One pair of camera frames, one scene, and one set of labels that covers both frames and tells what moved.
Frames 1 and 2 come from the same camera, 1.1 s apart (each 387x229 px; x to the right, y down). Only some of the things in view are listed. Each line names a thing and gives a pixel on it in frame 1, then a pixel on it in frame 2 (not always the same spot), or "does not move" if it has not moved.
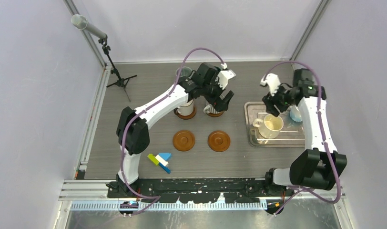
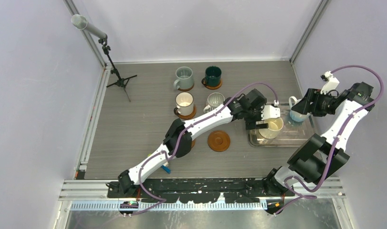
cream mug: [270, 127] does not move
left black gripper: [217, 102] -> [252, 124]
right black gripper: [269, 101] -> [312, 95]
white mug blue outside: [295, 114] does not move
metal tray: [291, 135] does not move
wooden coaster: [218, 140] does not move
